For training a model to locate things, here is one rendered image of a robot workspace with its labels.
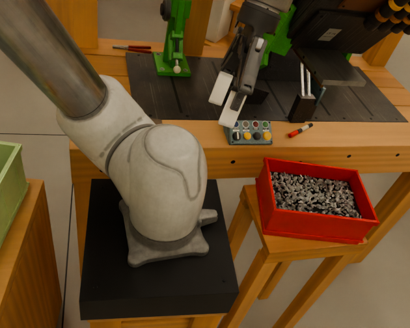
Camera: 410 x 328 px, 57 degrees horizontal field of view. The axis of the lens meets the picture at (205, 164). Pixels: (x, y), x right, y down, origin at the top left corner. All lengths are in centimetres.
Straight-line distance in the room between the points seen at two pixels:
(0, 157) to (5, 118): 160
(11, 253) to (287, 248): 73
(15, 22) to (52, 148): 189
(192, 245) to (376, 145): 88
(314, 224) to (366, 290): 117
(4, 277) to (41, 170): 136
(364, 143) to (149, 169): 97
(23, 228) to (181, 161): 56
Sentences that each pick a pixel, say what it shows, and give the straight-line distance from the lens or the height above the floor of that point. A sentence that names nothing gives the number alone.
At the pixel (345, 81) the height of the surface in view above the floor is 113.
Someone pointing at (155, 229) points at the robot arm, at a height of 104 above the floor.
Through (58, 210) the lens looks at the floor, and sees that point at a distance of 214.
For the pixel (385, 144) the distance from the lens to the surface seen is 155.
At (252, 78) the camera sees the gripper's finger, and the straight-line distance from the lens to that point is 67.
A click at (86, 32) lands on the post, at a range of 161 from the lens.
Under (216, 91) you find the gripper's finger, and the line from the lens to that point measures 83.
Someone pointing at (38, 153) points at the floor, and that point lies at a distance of 245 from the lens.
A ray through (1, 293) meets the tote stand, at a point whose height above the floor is 79.
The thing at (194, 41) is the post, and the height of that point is 94.
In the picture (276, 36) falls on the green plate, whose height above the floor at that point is 117.
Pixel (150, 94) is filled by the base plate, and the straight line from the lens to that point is 137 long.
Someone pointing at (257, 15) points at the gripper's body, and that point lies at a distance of 71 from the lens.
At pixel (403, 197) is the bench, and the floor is 57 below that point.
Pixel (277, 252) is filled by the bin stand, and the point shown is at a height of 80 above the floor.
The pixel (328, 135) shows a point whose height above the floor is 90.
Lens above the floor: 168
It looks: 43 degrees down
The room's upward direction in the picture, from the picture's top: 15 degrees clockwise
